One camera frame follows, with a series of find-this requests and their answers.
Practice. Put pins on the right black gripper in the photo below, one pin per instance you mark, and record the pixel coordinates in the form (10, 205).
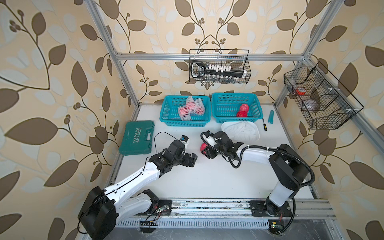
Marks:
(210, 153)

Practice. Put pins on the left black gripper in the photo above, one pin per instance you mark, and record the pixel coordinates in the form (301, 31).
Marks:
(193, 159)

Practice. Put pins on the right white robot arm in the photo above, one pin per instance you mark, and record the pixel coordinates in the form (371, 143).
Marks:
(291, 170)

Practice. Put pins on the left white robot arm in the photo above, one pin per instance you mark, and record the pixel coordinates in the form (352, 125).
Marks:
(104, 208)

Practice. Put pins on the white plastic tub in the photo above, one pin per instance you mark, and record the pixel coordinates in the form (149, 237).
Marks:
(255, 135)

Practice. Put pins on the right teal plastic basket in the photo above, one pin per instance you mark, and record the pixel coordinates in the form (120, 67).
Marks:
(225, 107)

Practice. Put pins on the teal plastic basket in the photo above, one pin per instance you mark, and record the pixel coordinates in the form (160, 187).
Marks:
(225, 107)
(170, 116)

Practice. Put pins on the left teal plastic basket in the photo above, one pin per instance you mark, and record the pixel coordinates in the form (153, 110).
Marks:
(170, 116)

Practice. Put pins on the green plastic tool case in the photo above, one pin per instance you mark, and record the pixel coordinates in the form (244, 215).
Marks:
(137, 138)

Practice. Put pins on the row of glass vials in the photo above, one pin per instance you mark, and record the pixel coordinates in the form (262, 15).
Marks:
(216, 79)

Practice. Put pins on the black white tool set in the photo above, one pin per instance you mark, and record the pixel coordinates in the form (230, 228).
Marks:
(198, 70)

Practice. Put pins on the red tape roll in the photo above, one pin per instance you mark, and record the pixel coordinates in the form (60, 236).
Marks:
(301, 91)

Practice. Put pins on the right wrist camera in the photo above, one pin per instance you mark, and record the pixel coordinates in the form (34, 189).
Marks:
(210, 141)

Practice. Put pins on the black handled screwdriver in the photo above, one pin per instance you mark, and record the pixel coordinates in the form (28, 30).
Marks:
(264, 125)

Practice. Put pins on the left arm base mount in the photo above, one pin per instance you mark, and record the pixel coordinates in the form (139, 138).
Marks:
(161, 206)

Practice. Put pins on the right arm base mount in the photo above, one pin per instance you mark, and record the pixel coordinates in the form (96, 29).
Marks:
(266, 208)

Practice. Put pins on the back black wire basket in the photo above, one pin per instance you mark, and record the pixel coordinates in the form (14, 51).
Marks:
(237, 59)

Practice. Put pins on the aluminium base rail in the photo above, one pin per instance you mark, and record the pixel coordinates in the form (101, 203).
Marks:
(306, 209)

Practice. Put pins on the side black wire basket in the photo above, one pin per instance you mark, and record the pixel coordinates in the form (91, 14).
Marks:
(329, 102)

